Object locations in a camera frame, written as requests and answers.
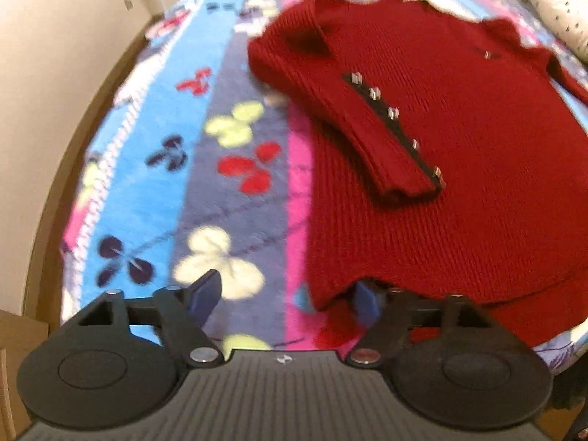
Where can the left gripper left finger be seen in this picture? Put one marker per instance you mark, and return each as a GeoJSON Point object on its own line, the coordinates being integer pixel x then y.
{"type": "Point", "coordinates": [120, 359]}

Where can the colourful floral bed blanket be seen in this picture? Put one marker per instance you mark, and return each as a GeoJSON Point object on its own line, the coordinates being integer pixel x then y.
{"type": "Point", "coordinates": [197, 167]}

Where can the red knitted sweater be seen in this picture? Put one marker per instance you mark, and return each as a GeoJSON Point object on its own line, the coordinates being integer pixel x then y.
{"type": "Point", "coordinates": [444, 159]}

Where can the wooden bedside cabinet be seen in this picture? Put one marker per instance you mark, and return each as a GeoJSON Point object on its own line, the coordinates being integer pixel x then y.
{"type": "Point", "coordinates": [19, 335]}

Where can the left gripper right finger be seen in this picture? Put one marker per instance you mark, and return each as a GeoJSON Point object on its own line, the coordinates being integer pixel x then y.
{"type": "Point", "coordinates": [448, 359]}

